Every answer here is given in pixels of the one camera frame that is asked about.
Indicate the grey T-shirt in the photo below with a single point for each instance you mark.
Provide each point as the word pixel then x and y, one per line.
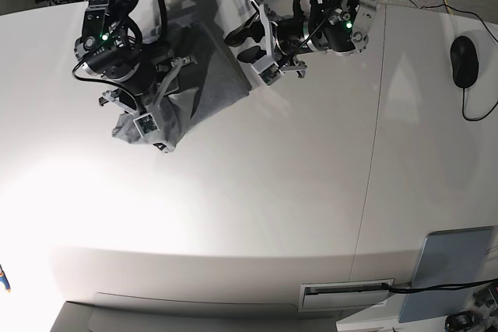
pixel 219 79

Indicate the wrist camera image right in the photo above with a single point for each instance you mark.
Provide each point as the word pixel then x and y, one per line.
pixel 267 70

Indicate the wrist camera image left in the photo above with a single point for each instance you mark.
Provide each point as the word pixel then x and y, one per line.
pixel 148 123

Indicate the white cable grommet tray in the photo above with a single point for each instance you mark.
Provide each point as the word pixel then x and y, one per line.
pixel 324 297

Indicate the black computer mouse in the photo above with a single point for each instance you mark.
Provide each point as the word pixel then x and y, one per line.
pixel 464 62

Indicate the silver gripper image left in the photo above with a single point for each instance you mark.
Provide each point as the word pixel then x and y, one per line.
pixel 145 85

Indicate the grey laptop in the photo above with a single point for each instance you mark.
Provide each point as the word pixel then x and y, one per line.
pixel 448 257

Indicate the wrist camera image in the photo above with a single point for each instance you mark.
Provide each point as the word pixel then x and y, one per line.
pixel 267 70
pixel 148 123

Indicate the blue orange object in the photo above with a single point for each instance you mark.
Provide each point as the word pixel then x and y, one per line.
pixel 4 280

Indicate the silver gripper image right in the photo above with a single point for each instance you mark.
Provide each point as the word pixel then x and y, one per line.
pixel 284 37

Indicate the black items bottom right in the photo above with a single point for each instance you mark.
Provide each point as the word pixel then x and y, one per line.
pixel 481 316

